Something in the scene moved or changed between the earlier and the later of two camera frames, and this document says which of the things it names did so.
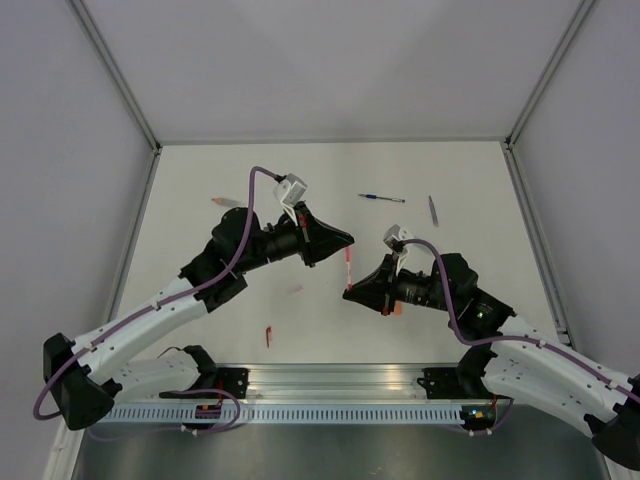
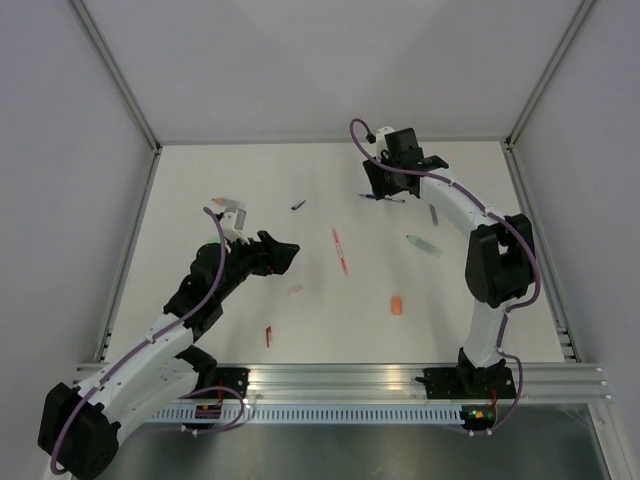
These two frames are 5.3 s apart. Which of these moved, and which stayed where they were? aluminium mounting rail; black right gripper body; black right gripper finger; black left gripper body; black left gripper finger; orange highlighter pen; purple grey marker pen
Moved: black right gripper body; black left gripper finger; black right gripper finger; black left gripper body
Stayed: aluminium mounting rail; orange highlighter pen; purple grey marker pen
